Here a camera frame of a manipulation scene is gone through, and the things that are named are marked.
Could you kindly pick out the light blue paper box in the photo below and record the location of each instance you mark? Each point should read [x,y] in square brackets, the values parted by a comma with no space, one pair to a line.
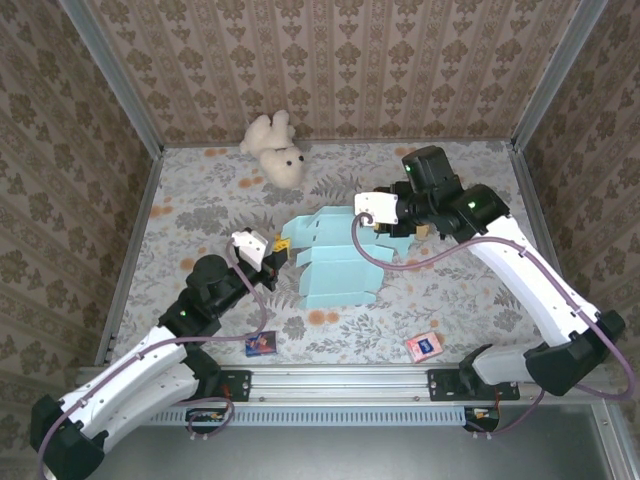
[330,280]

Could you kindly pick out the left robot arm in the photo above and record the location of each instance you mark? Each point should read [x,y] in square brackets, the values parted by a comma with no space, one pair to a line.
[125,380]

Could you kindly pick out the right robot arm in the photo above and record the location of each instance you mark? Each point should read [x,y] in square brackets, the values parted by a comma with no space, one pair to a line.
[540,285]

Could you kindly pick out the blue card pack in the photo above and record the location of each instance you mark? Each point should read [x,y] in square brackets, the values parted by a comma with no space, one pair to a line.
[261,344]

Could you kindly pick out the white plush bear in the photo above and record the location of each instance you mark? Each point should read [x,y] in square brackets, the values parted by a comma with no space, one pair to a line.
[280,165]

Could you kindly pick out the red card pack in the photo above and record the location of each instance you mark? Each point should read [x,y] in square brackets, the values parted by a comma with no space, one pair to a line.
[424,348]

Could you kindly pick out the grey metal panel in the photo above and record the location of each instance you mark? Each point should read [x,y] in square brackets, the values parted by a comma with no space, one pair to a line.
[340,455]

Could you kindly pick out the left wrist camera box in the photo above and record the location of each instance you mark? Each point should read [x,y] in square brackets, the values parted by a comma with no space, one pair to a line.
[252,247]

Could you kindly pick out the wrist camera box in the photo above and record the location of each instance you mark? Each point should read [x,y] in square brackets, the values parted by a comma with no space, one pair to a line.
[377,207]
[252,247]

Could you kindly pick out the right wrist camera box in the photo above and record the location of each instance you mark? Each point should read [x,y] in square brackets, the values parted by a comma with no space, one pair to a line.
[377,207]

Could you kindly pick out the aluminium side rail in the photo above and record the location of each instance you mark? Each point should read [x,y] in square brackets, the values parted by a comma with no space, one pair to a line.
[542,235]
[137,235]

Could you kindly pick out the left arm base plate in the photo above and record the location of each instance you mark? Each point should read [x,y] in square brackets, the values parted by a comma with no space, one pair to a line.
[240,385]

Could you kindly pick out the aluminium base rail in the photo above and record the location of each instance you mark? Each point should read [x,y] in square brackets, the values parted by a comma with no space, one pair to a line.
[340,382]

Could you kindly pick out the aluminium corner post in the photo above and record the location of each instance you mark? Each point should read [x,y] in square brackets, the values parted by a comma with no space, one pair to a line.
[115,80]
[555,75]

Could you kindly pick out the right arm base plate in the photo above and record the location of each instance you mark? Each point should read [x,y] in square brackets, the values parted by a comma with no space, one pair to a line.
[440,385]

